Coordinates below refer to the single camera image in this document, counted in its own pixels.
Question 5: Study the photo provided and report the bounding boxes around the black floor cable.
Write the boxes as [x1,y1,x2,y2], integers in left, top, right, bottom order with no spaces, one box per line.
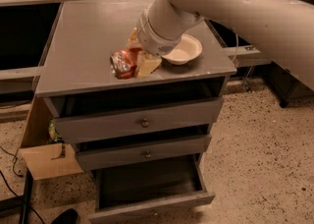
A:
[0,144,46,224]

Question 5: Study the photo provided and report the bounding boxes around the crushed red coke can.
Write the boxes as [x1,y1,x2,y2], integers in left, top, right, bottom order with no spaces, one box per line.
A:
[110,48,140,80]

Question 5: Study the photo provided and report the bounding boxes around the grey drawer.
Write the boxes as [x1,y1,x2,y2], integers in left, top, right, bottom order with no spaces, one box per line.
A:
[76,134,212,171]
[54,97,223,144]
[88,155,215,224]

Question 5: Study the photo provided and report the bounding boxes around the black stand leg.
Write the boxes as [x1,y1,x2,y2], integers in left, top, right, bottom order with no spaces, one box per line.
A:
[19,170,33,224]

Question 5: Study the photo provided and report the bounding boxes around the white paper bowl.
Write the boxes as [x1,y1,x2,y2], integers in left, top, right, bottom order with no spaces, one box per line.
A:
[163,34,203,65]

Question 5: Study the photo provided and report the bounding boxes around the grey middle drawer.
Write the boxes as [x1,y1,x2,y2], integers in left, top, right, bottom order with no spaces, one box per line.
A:
[76,134,212,171]

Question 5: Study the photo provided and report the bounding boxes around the green snack bag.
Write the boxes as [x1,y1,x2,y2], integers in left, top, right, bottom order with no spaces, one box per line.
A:
[48,119,63,144]

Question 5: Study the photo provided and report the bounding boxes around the grey bottom drawer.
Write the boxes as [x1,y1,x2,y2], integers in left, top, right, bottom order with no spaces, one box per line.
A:
[88,155,215,224]

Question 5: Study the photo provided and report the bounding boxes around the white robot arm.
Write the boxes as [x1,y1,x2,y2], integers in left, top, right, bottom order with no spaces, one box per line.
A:
[136,0,314,89]

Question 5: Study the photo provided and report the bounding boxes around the grey drawer cabinet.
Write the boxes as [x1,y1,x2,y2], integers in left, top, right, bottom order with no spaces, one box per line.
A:
[35,0,236,171]

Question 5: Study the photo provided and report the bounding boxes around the black shoe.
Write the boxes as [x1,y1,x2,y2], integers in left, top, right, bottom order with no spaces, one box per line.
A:
[51,208,79,224]

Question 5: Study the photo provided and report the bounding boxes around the grey top drawer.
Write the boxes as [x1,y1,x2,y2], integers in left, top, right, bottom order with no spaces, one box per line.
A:
[54,97,223,144]

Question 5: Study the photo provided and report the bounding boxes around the wooden side board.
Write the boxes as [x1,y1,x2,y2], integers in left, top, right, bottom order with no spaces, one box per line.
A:
[19,98,82,180]

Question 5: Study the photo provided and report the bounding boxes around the dark cabinet at right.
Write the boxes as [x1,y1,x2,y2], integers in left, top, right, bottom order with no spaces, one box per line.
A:
[263,63,314,108]

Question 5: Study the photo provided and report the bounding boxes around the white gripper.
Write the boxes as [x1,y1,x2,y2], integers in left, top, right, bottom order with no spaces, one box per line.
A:
[127,8,181,78]

